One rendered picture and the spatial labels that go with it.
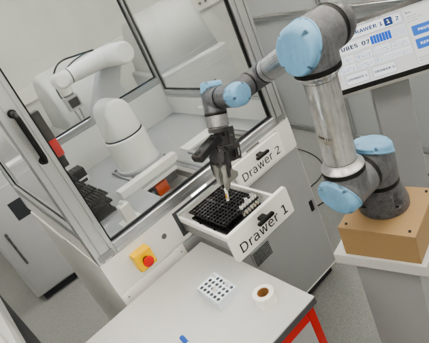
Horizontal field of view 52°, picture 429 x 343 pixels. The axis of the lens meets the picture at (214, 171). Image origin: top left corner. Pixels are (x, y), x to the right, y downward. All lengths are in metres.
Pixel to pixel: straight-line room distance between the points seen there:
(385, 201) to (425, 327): 0.49
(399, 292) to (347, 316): 0.78
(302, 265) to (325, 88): 1.34
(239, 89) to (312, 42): 0.39
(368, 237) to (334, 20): 0.64
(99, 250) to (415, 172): 1.54
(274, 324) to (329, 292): 1.11
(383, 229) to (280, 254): 0.86
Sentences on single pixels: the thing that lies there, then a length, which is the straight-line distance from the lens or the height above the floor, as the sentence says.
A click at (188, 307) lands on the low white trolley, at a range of 1.54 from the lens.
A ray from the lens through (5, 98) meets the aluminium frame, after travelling 1.42.
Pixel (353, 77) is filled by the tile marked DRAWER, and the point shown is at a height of 1.01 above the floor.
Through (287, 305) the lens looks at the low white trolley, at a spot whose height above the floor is 0.76.
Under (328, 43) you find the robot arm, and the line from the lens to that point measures 1.05.
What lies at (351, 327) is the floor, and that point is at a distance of 2.28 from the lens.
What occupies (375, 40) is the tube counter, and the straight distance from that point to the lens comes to 2.07.
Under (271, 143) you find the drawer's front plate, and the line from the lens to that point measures 1.93.
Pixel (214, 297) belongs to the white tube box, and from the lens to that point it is 1.48.
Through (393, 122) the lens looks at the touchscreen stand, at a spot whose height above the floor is 0.71.
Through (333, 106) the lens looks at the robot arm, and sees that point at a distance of 1.11.
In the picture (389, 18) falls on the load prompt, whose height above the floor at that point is 1.16.
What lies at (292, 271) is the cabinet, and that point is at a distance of 2.24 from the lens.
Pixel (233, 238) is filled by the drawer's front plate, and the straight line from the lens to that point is 1.45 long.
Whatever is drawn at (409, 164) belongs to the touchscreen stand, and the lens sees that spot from 2.34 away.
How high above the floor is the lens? 1.75
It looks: 26 degrees down
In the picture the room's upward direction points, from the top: 25 degrees counter-clockwise
